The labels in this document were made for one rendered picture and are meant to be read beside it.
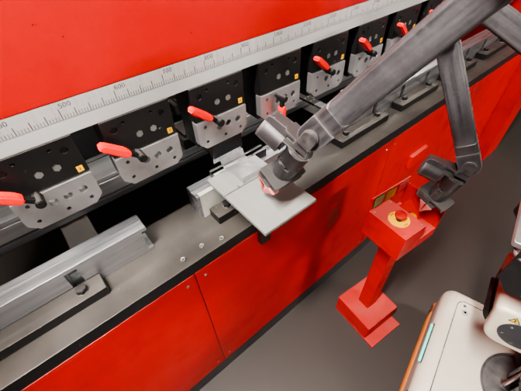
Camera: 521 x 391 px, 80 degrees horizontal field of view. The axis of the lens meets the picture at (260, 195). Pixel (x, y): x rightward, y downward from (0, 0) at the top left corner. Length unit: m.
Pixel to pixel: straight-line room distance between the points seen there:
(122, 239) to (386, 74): 0.71
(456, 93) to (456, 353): 1.00
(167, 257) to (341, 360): 1.07
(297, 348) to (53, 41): 1.51
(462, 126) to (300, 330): 1.19
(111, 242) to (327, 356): 1.18
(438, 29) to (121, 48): 0.51
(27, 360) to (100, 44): 0.69
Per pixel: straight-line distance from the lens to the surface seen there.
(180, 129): 1.09
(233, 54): 0.78
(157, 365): 1.21
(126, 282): 0.92
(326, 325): 1.75
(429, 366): 1.50
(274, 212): 0.80
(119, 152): 0.68
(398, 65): 0.55
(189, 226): 0.97
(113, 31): 0.65
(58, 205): 0.75
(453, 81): 0.98
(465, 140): 1.02
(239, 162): 0.96
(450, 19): 0.54
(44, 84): 0.64
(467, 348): 1.59
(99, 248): 0.89
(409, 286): 1.97
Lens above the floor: 1.60
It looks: 45 degrees down
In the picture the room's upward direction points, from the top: 3 degrees counter-clockwise
